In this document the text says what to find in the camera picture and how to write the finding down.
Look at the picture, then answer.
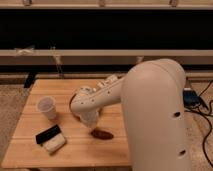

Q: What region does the dark red pepper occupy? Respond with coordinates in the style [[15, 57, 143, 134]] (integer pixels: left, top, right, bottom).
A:
[[91, 129, 114, 140]]

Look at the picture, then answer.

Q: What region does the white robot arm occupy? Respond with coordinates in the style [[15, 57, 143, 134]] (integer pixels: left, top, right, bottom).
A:
[[70, 59, 192, 171]]

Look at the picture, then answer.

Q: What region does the orange bowl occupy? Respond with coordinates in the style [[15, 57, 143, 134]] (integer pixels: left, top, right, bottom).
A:
[[68, 92, 104, 122]]

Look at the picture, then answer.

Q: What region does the white sponge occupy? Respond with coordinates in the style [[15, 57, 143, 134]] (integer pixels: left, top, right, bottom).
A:
[[43, 134, 66, 154]]

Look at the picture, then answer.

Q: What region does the clear plastic cup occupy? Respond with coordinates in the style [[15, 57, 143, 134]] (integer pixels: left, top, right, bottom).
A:
[[36, 96, 57, 119]]

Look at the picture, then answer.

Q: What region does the black rectangular block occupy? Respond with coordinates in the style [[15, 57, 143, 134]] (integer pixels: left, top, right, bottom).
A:
[[36, 125, 61, 144]]

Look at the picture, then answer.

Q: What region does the blue power box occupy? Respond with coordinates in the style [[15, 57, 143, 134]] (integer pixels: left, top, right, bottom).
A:
[[183, 89, 200, 107]]

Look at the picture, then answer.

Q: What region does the black cable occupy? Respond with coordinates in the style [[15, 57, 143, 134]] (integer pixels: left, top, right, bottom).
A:
[[184, 79, 213, 168]]

